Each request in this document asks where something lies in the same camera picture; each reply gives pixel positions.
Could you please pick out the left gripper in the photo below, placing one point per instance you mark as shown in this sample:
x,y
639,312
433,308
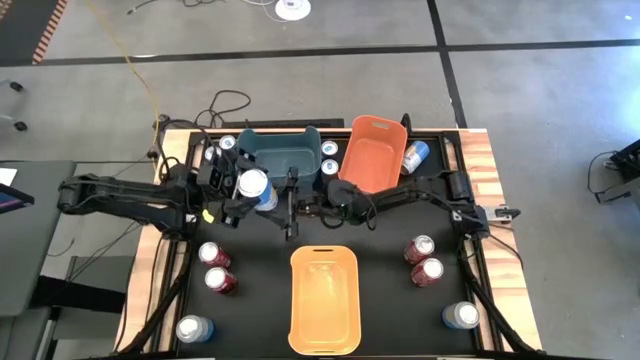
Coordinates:
x,y
225,205

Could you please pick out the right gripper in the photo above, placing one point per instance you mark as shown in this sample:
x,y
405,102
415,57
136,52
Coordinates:
x,y
340,200

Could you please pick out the silver blue can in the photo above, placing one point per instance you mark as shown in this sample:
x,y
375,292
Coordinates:
x,y
254,182

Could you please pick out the red Coca-Cola can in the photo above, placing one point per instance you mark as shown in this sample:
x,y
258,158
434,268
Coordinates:
x,y
218,279
420,247
212,253
428,270

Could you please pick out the orange plastic bin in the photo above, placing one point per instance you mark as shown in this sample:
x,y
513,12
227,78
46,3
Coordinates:
x,y
372,155

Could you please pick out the yellow plastic bin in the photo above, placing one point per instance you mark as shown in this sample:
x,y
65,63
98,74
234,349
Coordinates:
x,y
325,300

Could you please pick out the Spindrift lemon soda can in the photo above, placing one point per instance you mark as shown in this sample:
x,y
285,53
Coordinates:
x,y
416,156
462,315

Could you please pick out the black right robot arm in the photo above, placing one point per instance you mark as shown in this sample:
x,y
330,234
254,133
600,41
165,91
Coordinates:
x,y
425,192

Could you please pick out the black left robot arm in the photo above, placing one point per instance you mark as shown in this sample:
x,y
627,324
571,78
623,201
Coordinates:
x,y
125,197

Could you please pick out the yellow tape tag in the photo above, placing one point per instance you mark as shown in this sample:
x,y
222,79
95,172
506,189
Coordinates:
x,y
208,216

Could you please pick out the blue plastic bin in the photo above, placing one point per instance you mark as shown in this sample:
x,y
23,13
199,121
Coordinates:
x,y
287,152

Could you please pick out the black power strip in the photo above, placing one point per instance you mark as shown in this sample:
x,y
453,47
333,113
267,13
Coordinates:
x,y
282,123

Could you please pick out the white round floor device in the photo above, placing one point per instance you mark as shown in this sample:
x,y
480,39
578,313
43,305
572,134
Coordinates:
x,y
292,9

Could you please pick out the grey desk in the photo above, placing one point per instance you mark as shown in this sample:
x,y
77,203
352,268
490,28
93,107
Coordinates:
x,y
30,250

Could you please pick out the dark tablet screen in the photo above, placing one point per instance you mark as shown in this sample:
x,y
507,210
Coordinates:
x,y
12,199

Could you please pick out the chair base with casters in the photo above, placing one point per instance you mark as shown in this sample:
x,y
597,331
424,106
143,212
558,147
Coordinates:
x,y
17,126

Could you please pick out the white paper sheet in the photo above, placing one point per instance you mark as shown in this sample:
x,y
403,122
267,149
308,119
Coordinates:
x,y
6,176

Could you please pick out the orange black striped mat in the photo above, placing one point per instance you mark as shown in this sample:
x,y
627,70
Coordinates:
x,y
25,25

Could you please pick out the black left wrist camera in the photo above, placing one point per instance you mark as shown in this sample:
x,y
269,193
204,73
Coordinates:
x,y
210,177

